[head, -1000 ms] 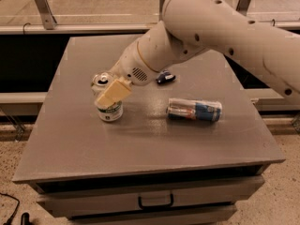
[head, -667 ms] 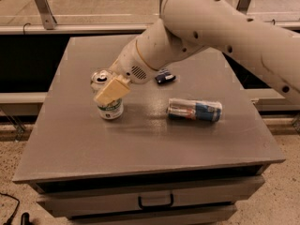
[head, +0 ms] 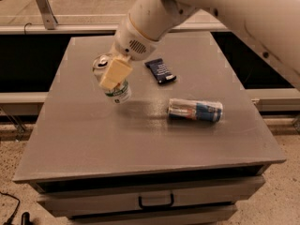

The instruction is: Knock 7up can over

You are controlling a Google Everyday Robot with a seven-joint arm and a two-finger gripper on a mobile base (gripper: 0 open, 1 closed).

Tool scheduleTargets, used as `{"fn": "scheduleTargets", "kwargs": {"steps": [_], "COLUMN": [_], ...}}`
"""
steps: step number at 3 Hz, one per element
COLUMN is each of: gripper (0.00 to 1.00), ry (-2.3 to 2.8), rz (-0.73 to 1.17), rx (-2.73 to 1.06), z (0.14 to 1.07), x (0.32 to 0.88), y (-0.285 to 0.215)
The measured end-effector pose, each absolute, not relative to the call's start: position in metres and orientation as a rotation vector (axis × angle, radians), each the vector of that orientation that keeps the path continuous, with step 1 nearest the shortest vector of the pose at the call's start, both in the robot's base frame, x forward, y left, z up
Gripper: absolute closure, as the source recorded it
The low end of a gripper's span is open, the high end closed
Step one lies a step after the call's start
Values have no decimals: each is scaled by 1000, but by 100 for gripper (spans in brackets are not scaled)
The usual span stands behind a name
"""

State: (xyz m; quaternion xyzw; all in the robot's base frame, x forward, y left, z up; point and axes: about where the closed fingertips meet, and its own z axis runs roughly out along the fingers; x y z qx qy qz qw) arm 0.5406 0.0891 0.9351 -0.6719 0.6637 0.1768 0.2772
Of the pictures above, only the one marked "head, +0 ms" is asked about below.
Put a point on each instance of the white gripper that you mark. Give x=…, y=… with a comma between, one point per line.
x=132, y=41

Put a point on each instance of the white green 7up can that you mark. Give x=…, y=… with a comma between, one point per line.
x=122, y=92

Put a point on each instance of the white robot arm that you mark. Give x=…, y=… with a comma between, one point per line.
x=271, y=28

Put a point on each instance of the blue silver Red Bull can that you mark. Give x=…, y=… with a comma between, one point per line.
x=210, y=111

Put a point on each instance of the dark blue snack bar wrapper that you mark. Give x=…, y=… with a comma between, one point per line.
x=160, y=71

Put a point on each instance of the grey drawer cabinet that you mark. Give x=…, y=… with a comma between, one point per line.
x=90, y=160

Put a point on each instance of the black plug on floor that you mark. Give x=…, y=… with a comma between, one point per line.
x=25, y=219

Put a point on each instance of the left metal railing bracket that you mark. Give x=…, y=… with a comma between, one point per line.
x=46, y=12

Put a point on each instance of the black drawer handle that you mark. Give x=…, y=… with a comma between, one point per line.
x=155, y=202

